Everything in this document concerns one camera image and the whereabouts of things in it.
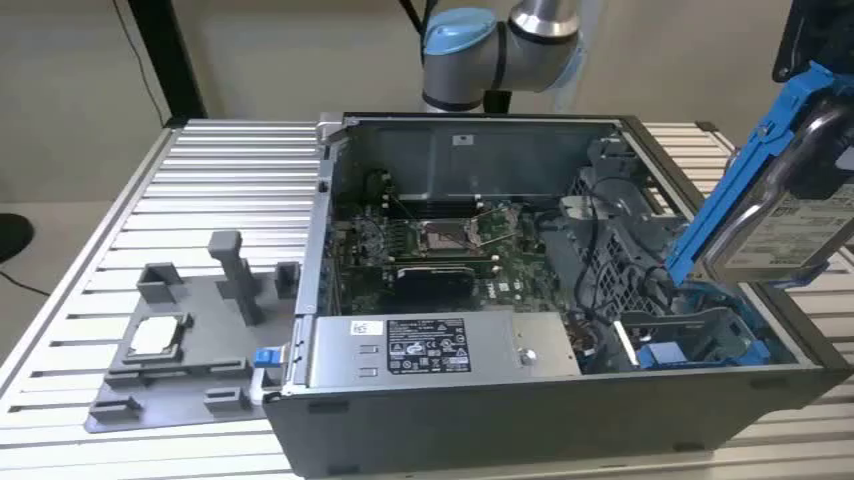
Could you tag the black round chair base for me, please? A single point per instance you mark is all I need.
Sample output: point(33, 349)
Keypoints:
point(14, 235)

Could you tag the grey metal disk bay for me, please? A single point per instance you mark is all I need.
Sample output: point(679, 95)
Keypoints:
point(601, 240)

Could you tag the blue case latch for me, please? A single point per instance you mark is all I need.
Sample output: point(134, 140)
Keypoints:
point(266, 358)

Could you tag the black upright post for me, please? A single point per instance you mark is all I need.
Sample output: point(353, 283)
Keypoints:
point(170, 55)

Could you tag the black graphics card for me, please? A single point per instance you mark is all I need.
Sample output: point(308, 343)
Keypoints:
point(434, 284)

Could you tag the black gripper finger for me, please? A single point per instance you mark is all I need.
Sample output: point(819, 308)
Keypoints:
point(824, 150)

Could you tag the grey parts rack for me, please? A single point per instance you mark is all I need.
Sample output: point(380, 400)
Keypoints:
point(201, 300)

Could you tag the black RAM slot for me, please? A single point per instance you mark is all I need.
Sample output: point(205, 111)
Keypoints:
point(434, 201)
point(441, 257)

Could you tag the blue disk bay bracket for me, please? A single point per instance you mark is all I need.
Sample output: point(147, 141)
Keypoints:
point(748, 325)

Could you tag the black open PC case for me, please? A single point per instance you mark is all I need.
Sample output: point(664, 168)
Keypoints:
point(534, 430)

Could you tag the CPU socket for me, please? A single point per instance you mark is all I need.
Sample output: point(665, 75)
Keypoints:
point(446, 236)

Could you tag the green motherboard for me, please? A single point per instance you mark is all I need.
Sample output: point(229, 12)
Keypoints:
point(521, 270)

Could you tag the hard disk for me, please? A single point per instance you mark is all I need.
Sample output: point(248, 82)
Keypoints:
point(735, 190)

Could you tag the silver power supply unit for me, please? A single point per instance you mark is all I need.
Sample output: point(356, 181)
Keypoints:
point(468, 350)

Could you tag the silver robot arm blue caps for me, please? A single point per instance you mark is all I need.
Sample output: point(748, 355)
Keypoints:
point(497, 50)

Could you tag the silver CPU chip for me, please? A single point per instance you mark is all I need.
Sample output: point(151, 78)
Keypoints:
point(157, 336)

